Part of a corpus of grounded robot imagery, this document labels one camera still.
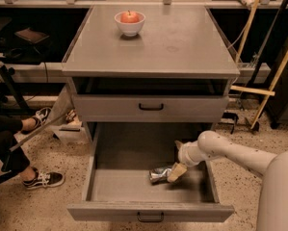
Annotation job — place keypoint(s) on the black lower drawer handle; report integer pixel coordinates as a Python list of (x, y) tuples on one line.
[(150, 218)]

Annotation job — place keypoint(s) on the grey drawer cabinet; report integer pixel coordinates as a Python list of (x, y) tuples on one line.
[(178, 52)]

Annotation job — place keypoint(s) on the white ceramic bowl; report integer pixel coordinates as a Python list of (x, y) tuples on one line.
[(130, 29)]

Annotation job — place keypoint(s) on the black drawer handle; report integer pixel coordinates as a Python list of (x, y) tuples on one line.
[(143, 107), (150, 218)]

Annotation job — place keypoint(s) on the closed grey upper drawer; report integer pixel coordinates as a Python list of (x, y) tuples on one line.
[(124, 108)]

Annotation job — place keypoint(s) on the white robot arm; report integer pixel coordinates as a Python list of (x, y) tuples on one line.
[(272, 168)]

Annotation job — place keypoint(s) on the black sneaker far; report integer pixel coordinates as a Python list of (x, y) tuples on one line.
[(37, 120)]

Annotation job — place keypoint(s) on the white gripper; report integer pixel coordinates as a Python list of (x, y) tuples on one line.
[(185, 156)]

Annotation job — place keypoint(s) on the black sneaker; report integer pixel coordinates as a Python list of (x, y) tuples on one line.
[(44, 180), (37, 120)]

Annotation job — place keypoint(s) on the black upper drawer handle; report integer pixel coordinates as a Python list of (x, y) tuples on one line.
[(143, 107)]

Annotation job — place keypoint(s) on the long metal stick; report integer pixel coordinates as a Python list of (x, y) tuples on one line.
[(47, 123)]

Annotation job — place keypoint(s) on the crushed silver redbull can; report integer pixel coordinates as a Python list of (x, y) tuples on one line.
[(159, 174)]

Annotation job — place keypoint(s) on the open grey lower drawer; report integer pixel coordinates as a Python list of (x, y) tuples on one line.
[(117, 186)]

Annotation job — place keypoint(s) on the red apple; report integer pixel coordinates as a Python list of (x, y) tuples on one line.
[(129, 17)]

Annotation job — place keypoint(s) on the seated person in black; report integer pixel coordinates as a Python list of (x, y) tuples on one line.
[(18, 163)]

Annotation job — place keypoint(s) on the wooden easel frame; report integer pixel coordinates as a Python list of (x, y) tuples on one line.
[(254, 125)]

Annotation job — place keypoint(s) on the black sneaker near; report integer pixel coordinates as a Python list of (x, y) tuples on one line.
[(44, 180)]

